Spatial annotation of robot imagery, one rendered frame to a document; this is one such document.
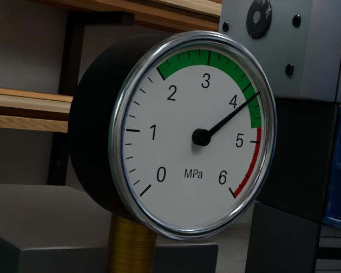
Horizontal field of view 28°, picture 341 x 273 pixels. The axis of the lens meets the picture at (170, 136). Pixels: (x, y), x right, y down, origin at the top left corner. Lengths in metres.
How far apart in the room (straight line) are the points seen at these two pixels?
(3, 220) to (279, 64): 0.32
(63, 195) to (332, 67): 0.26
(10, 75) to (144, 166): 2.80
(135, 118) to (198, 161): 0.03
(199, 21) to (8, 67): 0.84
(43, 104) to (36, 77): 0.55
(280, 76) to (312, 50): 0.03
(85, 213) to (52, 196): 0.03
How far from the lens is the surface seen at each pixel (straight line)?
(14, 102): 2.46
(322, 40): 0.51
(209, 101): 0.20
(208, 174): 0.21
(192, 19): 2.90
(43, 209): 0.28
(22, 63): 3.01
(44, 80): 3.07
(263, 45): 0.54
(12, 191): 0.31
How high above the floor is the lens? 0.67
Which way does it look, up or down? 3 degrees down
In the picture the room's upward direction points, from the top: 8 degrees clockwise
